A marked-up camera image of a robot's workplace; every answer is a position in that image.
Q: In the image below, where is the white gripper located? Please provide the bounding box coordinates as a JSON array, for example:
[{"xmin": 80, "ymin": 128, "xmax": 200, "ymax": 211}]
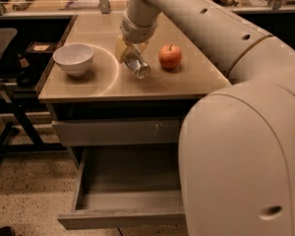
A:
[{"xmin": 115, "ymin": 13, "xmax": 157, "ymax": 63}]

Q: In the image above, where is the silver blue redbull can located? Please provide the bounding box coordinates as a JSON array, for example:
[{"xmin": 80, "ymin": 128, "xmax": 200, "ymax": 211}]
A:
[{"xmin": 124, "ymin": 49, "xmax": 150, "ymax": 80}]

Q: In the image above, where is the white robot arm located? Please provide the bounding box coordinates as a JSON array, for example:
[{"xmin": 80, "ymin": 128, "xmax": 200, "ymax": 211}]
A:
[{"xmin": 116, "ymin": 0, "xmax": 295, "ymax": 236}]

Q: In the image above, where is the grey drawer cabinet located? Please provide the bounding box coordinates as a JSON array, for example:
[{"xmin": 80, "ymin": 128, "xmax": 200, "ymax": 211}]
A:
[{"xmin": 35, "ymin": 11, "xmax": 232, "ymax": 169}]

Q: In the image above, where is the closed top drawer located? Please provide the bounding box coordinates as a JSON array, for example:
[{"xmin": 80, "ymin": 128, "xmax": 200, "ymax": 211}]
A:
[{"xmin": 52, "ymin": 118, "xmax": 180, "ymax": 147}]

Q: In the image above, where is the open middle drawer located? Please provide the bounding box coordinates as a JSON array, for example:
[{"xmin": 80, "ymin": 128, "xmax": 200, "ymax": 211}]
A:
[{"xmin": 58, "ymin": 144, "xmax": 185, "ymax": 230}]

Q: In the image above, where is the red apple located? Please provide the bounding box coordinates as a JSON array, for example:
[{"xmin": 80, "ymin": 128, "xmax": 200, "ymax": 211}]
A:
[{"xmin": 158, "ymin": 44, "xmax": 182, "ymax": 70}]

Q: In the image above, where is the white ceramic bowl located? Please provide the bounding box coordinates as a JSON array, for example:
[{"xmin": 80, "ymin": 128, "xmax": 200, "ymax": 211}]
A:
[{"xmin": 53, "ymin": 43, "xmax": 94, "ymax": 77}]

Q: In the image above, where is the dark bottle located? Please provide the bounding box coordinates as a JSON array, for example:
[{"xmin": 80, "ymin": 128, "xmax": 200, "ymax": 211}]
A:
[{"xmin": 16, "ymin": 54, "xmax": 38, "ymax": 87}]

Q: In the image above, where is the black office chair left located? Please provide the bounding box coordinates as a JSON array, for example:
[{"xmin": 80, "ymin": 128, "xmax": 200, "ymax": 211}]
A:
[{"xmin": 0, "ymin": 28, "xmax": 21, "ymax": 185}]

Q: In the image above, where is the black shoe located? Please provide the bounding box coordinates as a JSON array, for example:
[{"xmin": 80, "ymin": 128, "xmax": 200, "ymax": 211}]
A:
[{"xmin": 0, "ymin": 226, "xmax": 15, "ymax": 236}]

